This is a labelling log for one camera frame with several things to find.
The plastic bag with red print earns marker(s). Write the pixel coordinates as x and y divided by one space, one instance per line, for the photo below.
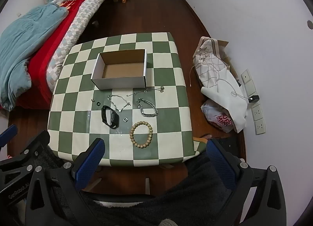
215 115

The person's right hand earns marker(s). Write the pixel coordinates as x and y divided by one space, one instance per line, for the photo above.
168 222

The bed with red blanket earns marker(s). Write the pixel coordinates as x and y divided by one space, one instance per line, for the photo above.
49 52

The brown cardboard box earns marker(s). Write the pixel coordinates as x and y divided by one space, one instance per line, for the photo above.
225 44

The person's dark fleece pants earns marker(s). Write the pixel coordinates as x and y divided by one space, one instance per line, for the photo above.
171 204

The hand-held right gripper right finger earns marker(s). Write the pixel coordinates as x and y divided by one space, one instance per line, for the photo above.
221 164

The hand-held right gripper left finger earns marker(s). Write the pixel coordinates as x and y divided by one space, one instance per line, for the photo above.
89 164

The white cardboard box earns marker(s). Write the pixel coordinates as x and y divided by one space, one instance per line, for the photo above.
122 69

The white patterned cloth pile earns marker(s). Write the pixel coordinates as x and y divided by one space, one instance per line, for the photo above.
229 103

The blue quilt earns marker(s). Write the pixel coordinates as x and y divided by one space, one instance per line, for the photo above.
24 40

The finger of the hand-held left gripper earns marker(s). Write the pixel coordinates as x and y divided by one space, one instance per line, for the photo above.
36 145
8 135

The floral white cloth bag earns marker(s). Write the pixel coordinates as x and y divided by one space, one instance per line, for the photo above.
207 57

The black charger plug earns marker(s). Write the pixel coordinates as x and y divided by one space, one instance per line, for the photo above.
254 99

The diamond patterned bed sheet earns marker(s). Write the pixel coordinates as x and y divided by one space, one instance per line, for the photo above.
80 20

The green white checkered tablecloth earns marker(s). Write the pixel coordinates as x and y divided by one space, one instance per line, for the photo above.
168 118

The black smart watch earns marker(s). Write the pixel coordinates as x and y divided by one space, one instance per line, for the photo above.
113 118

